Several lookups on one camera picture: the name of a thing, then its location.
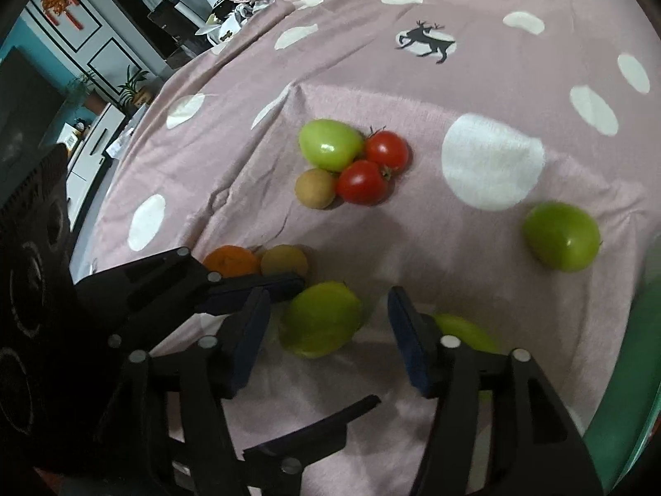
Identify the red wall ornament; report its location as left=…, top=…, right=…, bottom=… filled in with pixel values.
left=40, top=0, right=83, bottom=33

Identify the black box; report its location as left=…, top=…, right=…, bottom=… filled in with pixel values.
left=147, top=0, right=203, bottom=63

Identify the potted plant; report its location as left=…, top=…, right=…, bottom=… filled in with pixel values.
left=118, top=64, right=156, bottom=107
left=67, top=75, right=105, bottom=114

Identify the green plate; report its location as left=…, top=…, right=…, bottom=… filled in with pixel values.
left=583, top=263, right=661, bottom=491

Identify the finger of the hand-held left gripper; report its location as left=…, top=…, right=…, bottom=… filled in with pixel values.
left=242, top=394, right=382, bottom=496
left=76, top=247, right=307, bottom=358

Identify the black television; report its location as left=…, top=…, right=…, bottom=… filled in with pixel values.
left=0, top=46, right=66, bottom=202

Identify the yellow-brown round fruit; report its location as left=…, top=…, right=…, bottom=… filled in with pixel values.
left=259, top=244, right=309, bottom=279
left=295, top=168, right=339, bottom=210

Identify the white low cabinet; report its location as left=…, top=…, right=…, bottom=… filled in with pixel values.
left=66, top=102, right=130, bottom=224

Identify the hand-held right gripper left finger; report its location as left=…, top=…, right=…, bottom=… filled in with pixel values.
left=95, top=288, right=272, bottom=496

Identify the orange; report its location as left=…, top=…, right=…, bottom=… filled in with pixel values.
left=203, top=245, right=262, bottom=278

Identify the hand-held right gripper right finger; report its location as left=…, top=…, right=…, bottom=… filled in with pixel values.
left=387, top=286, right=605, bottom=496

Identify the red tomato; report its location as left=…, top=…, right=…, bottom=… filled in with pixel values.
left=364, top=126, right=412, bottom=174
left=335, top=159, right=392, bottom=206

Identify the pink polka dot blanket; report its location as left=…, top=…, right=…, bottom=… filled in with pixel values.
left=69, top=0, right=658, bottom=496

